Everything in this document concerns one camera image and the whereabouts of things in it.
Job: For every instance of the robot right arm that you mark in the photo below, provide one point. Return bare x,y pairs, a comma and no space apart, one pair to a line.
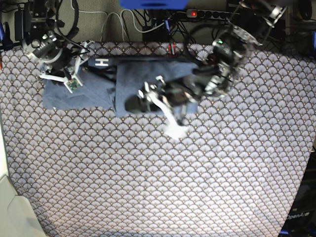
46,25

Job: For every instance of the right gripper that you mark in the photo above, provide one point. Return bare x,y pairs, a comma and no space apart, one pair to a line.
59,64

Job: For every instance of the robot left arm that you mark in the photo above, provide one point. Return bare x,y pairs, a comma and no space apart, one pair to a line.
247,27

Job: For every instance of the blue T-shirt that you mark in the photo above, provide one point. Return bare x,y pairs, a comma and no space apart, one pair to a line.
123,77

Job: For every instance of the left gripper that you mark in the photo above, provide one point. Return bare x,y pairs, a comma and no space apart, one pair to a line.
170,97

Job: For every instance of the black power strip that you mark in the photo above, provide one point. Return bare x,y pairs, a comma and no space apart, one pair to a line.
208,14

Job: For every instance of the black OpenArm base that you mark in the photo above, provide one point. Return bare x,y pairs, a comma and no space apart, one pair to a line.
301,220

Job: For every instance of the black box behind table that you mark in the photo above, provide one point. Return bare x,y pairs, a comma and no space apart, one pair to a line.
158,35

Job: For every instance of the black power adapter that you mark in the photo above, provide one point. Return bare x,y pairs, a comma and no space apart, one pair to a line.
22,22

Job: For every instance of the white furniture at left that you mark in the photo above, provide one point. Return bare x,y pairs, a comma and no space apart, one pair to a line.
17,218

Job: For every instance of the red table clamp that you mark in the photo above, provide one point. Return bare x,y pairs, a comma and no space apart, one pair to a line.
172,49

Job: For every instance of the blue box overhead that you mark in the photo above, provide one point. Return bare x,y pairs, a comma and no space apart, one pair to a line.
154,4

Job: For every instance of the fan-patterned tablecloth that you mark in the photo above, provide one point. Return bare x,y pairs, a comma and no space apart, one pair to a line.
236,173

